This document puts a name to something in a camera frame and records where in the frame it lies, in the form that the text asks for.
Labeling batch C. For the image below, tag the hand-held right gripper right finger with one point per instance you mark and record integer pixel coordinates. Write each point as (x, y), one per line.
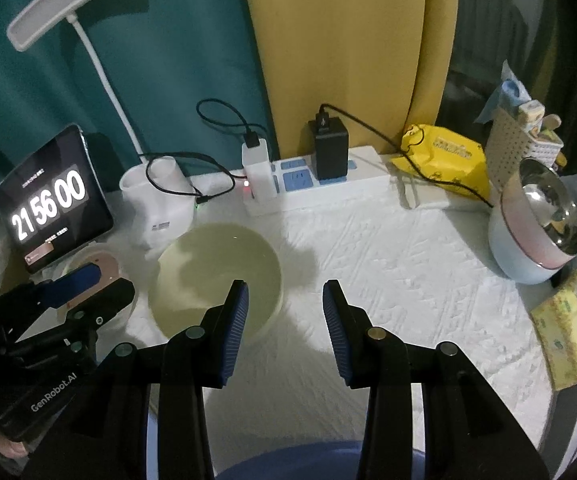
(338, 330)

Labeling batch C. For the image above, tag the light blue packet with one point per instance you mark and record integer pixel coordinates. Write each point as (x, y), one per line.
(511, 92)

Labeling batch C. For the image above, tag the yellow sponge pack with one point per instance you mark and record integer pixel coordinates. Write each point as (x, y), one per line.
(563, 340)

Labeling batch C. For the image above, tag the white tablecloth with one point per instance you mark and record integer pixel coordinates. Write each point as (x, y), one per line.
(418, 285)

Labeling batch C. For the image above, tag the pink strawberry print bowl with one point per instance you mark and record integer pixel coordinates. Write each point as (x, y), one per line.
(107, 262)

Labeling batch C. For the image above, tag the tablet with clock display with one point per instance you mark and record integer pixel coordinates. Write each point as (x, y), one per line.
(48, 200)

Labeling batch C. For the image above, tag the black charger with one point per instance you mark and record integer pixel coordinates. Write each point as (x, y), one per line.
(329, 152)

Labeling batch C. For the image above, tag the white desk lamp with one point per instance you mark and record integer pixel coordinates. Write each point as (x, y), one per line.
(158, 210)

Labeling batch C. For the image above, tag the large blue bowl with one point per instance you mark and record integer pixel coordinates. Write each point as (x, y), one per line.
(293, 462)

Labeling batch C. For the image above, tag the yellow curtain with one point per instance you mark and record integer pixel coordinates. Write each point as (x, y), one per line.
(343, 35)

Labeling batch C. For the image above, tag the yellow wipes pack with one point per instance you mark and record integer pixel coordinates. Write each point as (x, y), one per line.
(448, 160)

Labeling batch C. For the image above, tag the white charger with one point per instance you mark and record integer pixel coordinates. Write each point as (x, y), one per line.
(258, 170)

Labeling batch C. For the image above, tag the small cream printed box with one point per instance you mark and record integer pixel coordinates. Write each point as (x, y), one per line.
(531, 115)

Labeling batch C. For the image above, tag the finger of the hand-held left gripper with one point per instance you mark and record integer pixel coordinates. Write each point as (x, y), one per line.
(76, 280)
(111, 300)

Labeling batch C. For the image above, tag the cream bowl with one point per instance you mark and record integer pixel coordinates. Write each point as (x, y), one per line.
(208, 260)

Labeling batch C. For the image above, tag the steel bowl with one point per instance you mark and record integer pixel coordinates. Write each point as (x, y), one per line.
(543, 195)

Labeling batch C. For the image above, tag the person's left hand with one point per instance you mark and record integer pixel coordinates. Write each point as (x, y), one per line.
(3, 447)

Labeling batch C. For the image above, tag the white power strip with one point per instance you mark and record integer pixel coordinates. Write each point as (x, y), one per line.
(368, 182)

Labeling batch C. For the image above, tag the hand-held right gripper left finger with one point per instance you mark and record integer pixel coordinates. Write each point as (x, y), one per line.
(233, 325)

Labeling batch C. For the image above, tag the teal curtain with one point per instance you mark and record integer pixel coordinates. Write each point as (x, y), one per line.
(183, 35)

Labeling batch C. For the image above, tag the white perforated basket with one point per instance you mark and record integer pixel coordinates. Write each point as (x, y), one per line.
(503, 145)

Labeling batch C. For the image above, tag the wooden spoon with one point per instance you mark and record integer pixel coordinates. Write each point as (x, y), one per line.
(551, 124)

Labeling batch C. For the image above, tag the dark chair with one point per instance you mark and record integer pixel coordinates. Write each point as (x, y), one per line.
(488, 35)

